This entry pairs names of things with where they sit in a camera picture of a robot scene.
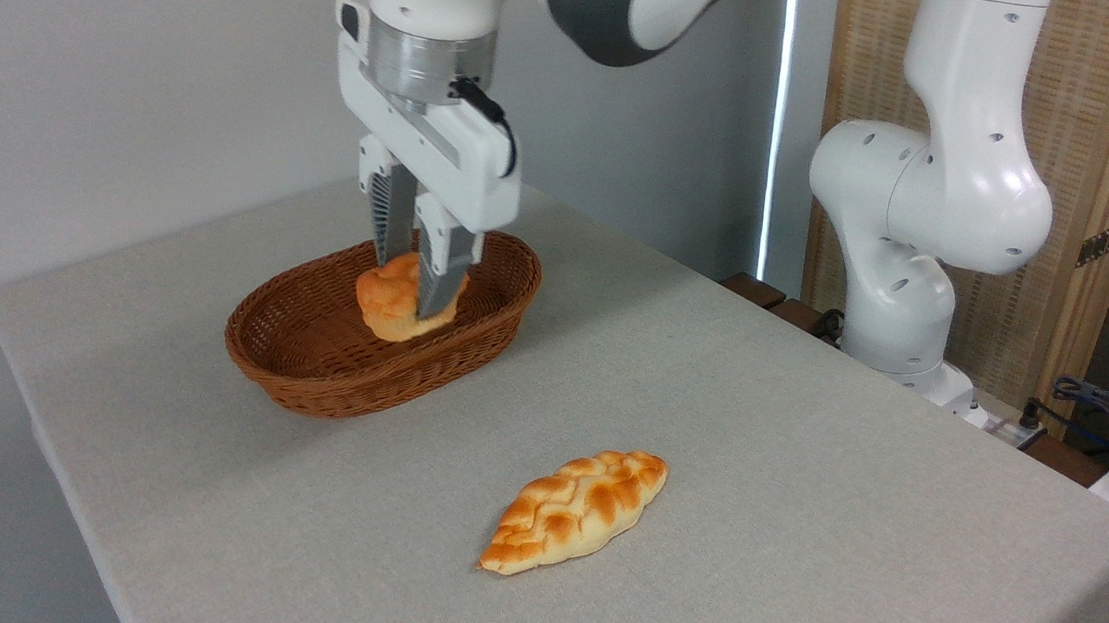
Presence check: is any braided golden bread loaf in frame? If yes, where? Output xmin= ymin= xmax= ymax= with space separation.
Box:
xmin=477 ymin=437 xmax=671 ymax=590

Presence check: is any round orange bread bun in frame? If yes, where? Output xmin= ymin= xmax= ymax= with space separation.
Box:
xmin=351 ymin=247 xmax=472 ymax=349

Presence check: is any white power connector box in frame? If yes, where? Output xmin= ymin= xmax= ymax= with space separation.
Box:
xmin=988 ymin=395 xmax=1051 ymax=452

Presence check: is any wooden woven folding screen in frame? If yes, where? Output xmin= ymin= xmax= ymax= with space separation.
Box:
xmin=792 ymin=0 xmax=1109 ymax=441

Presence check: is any brown oval wicker basket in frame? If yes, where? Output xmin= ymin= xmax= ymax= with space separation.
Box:
xmin=218 ymin=207 xmax=546 ymax=438

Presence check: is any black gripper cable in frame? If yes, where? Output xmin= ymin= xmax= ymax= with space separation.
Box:
xmin=443 ymin=75 xmax=525 ymax=179

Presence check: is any dark wooden block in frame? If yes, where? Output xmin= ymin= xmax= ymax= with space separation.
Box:
xmin=765 ymin=296 xmax=845 ymax=350
xmin=721 ymin=271 xmax=789 ymax=313

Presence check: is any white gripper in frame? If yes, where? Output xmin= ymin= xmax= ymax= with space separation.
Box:
xmin=309 ymin=0 xmax=537 ymax=327

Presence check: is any grey tablecloth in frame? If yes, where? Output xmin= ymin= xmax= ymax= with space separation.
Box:
xmin=0 ymin=139 xmax=1109 ymax=623

